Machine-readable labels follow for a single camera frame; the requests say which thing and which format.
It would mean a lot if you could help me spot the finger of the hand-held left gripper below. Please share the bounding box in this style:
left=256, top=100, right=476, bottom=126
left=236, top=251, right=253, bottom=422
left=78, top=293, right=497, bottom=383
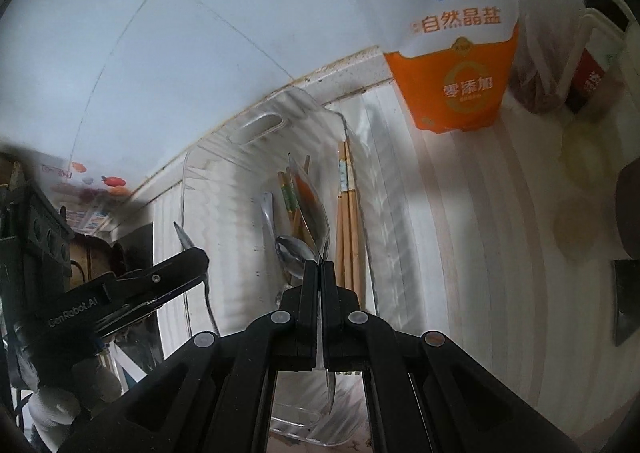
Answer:
left=94, top=294, right=169, bottom=340
left=104, top=247, right=211, bottom=305

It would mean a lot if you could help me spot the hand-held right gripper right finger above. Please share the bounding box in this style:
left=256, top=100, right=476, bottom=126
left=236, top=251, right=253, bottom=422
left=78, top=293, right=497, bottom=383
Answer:
left=321, top=260, right=588, bottom=453

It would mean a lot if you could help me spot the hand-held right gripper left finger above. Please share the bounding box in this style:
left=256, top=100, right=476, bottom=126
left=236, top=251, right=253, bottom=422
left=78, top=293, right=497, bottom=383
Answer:
left=52, top=260, right=322, bottom=453

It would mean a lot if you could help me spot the steel spoon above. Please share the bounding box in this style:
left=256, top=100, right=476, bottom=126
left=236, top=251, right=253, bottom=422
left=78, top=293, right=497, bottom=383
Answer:
left=289, top=153, right=337, bottom=411
left=276, top=235, right=317, bottom=284
left=172, top=220, right=221, bottom=336
left=259, top=191, right=288, bottom=284

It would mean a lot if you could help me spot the clear plastic container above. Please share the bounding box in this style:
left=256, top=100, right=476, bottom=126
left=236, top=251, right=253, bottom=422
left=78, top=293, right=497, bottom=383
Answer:
left=180, top=86, right=376, bottom=446

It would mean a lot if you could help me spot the person's left hand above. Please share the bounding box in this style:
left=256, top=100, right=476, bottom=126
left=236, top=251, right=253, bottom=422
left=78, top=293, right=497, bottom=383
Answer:
left=27, top=358, right=123, bottom=439

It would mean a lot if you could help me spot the orange and white salt bag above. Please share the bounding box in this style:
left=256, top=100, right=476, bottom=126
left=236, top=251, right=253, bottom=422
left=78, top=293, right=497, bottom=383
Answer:
left=329, top=0, right=521, bottom=134

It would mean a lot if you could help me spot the black smartphone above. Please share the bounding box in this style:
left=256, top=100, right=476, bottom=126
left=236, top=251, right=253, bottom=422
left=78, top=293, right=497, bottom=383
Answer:
left=610, top=259, right=640, bottom=347

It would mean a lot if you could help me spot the clear plastic bag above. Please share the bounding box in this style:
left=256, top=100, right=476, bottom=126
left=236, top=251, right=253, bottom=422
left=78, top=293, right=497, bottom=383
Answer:
left=515, top=8, right=591, bottom=115

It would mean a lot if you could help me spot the red cap clear bottle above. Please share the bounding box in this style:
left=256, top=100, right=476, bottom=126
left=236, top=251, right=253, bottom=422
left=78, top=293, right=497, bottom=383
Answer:
left=565, top=47, right=622, bottom=120

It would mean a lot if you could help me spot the white cartoon cup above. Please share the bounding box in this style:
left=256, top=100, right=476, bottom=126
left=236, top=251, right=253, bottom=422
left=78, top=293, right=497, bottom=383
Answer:
left=582, top=0, right=640, bottom=99

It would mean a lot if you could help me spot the fruit wall sticker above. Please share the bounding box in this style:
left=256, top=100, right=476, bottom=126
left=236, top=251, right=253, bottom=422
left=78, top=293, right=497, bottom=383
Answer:
left=42, top=160, right=132, bottom=199

